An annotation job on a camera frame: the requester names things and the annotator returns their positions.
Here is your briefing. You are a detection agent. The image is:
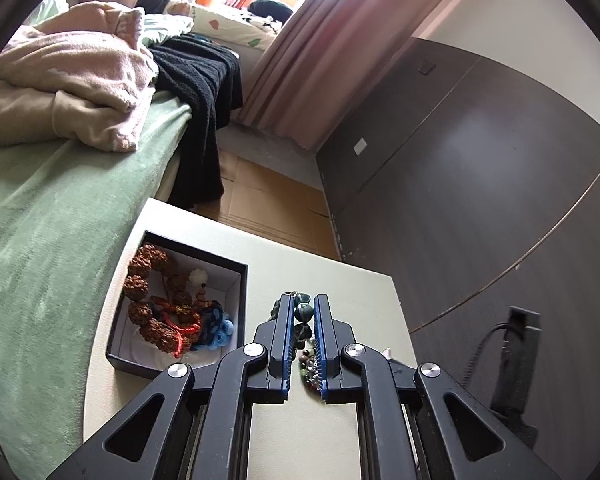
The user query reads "brown rudraksha bead bracelet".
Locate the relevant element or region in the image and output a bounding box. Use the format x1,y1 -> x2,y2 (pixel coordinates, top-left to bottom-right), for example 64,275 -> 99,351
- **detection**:
122,242 -> 217,356

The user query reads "patterned pillow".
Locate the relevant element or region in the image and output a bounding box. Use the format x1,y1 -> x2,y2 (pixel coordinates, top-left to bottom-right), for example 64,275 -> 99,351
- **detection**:
192,4 -> 278,51

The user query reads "red string charm bracelet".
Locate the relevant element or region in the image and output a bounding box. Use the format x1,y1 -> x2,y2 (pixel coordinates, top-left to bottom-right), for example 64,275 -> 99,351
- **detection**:
149,296 -> 204,359

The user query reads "pink fleece blanket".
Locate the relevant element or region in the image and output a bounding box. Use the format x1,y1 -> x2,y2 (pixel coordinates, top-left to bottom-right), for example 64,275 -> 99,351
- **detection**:
0,1 -> 158,153

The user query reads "black knitted blanket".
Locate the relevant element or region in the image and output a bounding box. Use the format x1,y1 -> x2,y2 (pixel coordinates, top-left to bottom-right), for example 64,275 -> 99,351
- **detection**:
149,32 -> 242,209

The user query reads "white wall socket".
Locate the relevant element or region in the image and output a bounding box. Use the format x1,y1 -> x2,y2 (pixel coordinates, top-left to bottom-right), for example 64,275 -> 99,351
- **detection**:
353,138 -> 367,156

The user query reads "pink curtain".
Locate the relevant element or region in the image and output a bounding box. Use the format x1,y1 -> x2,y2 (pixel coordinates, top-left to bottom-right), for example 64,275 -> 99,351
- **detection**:
237,0 -> 443,150

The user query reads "blue braided cord bracelet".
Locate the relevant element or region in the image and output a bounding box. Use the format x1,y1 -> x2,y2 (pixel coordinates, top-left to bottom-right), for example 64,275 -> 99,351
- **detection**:
191,306 -> 236,351

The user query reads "grey stone bead bracelet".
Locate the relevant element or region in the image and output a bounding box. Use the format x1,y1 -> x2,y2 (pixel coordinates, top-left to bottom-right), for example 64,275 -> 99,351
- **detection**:
270,289 -> 315,356

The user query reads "cardboard sheet on floor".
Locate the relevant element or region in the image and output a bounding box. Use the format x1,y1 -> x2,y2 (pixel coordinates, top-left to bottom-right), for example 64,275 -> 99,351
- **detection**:
194,151 -> 340,260

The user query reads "black jewelry box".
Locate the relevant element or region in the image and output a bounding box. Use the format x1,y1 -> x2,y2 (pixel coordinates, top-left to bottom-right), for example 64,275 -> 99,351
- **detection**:
105,231 -> 248,379

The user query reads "green bed cover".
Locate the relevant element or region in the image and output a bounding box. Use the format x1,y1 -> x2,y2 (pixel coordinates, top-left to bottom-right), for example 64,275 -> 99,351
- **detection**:
0,92 -> 192,479

